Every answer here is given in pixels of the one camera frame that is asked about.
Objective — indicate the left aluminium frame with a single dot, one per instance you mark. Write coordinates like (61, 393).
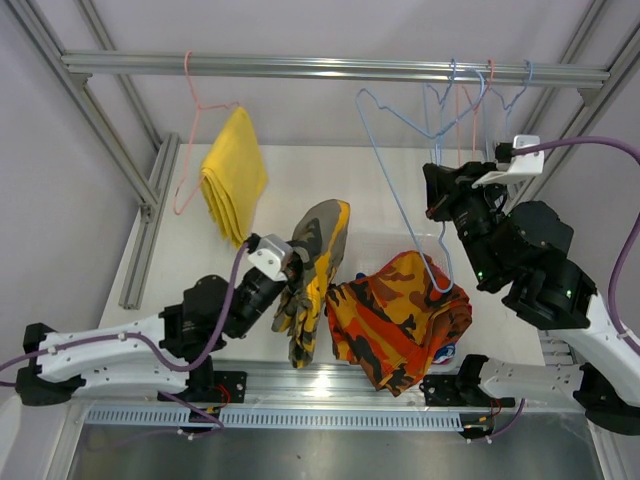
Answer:
(150, 191)

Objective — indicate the blue hanger with orange trousers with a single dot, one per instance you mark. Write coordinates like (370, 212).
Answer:
(441, 98)

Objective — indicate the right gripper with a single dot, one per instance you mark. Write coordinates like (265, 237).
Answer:
(448, 187)

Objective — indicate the pink wire hanger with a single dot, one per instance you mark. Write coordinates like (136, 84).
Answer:
(199, 108)

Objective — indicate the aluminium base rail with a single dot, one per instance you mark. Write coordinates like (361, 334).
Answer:
(320, 387)

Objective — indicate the white plastic basket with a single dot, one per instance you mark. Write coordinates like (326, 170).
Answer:
(370, 251)

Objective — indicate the orange brown camouflage trousers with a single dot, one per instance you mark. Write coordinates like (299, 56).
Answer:
(393, 322)

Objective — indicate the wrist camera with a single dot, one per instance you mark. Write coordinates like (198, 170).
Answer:
(511, 168)
(271, 255)

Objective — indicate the white slotted cable duct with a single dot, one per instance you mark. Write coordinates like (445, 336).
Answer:
(279, 419)

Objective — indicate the aluminium frame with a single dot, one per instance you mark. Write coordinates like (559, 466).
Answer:
(150, 191)
(594, 188)

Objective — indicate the grey yellow camouflage trousers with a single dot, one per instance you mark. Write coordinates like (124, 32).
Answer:
(319, 239)

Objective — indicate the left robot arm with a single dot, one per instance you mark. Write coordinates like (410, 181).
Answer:
(162, 356)

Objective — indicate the blue hanger with camo trousers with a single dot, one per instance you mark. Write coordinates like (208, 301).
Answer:
(427, 132)

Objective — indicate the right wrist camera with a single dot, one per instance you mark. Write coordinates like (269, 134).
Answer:
(511, 168)

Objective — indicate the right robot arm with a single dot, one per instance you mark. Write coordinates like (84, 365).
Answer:
(525, 251)

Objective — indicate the aluminium hanging rail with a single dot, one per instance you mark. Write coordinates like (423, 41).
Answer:
(319, 68)

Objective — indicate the blue white patterned trousers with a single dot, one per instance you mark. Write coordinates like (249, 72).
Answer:
(445, 354)

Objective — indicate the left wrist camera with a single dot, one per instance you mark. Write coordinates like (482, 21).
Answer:
(271, 255)

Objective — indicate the right aluminium frame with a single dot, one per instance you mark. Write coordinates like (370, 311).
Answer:
(594, 188)

